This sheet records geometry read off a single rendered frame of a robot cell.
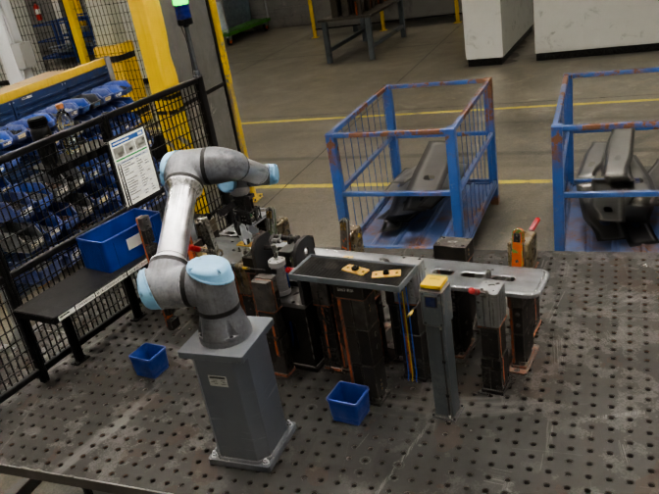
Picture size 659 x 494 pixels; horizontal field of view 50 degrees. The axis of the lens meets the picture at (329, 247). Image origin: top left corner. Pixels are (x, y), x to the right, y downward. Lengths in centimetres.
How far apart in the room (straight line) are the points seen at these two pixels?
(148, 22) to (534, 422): 225
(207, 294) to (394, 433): 71
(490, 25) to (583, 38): 119
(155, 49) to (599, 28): 750
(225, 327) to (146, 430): 63
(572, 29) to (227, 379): 854
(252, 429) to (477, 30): 853
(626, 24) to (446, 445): 835
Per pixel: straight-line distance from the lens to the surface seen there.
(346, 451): 218
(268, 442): 215
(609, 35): 1006
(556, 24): 1005
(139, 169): 315
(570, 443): 216
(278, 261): 240
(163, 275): 198
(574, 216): 483
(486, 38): 1015
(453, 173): 421
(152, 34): 331
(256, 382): 204
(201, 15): 584
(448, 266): 243
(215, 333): 198
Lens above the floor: 211
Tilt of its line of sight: 24 degrees down
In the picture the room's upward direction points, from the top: 10 degrees counter-clockwise
